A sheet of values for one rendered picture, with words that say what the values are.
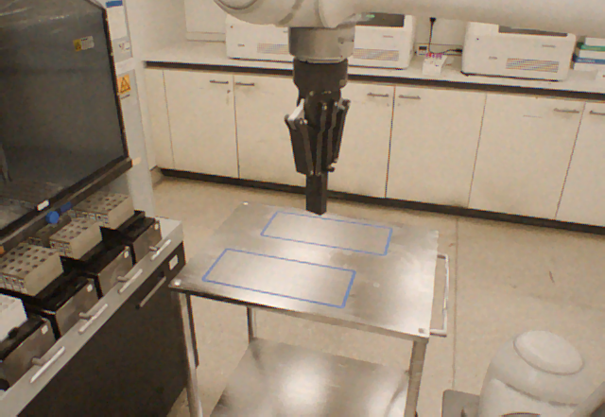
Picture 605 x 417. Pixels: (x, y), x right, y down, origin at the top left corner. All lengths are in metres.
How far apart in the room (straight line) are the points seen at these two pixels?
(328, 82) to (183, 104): 2.81
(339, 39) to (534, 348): 0.55
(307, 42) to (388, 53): 2.29
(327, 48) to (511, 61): 2.33
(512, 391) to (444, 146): 2.30
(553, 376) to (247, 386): 1.06
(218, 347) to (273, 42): 1.80
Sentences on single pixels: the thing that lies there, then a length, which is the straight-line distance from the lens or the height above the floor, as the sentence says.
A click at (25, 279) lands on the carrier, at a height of 0.87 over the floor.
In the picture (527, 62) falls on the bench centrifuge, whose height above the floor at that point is 1.00.
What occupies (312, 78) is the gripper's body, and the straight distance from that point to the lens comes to 0.65.
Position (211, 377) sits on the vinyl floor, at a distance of 2.09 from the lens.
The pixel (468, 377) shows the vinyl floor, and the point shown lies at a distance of 2.16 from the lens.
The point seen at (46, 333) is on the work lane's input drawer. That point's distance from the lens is 1.22.
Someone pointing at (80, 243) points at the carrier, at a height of 0.86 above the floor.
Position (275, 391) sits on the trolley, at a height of 0.28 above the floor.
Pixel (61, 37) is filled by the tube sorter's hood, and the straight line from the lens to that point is 1.24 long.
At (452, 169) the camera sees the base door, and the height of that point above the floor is 0.33.
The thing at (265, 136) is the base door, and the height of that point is 0.41.
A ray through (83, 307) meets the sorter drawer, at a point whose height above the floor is 0.76.
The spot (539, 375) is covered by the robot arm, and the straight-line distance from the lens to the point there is 0.83.
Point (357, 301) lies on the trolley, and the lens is 1.11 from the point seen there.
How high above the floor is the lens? 1.52
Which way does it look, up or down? 26 degrees down
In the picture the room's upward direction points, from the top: straight up
